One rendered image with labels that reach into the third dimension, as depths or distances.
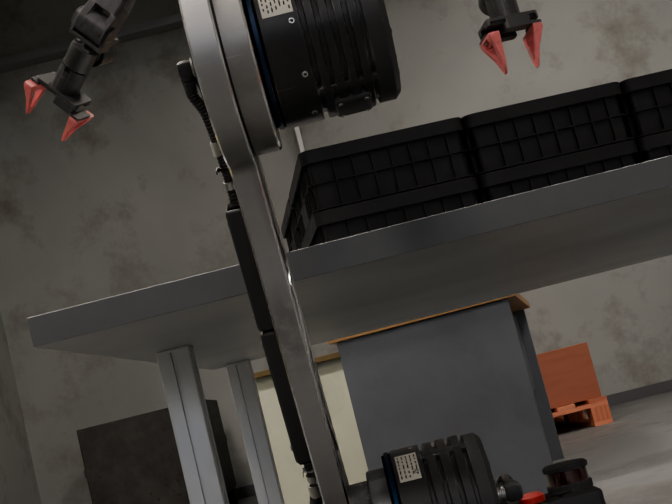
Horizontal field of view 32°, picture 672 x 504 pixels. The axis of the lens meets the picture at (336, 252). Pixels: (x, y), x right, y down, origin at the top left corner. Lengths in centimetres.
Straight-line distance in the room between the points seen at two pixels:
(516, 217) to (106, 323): 55
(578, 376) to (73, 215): 408
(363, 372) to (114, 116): 521
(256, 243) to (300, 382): 17
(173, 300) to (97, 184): 757
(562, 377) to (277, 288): 587
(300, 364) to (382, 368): 299
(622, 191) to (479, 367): 275
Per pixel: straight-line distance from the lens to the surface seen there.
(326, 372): 621
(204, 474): 212
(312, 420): 136
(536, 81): 908
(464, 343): 428
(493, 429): 429
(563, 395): 712
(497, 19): 222
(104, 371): 895
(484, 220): 154
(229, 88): 117
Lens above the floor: 49
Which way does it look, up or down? 7 degrees up
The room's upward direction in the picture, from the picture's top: 14 degrees counter-clockwise
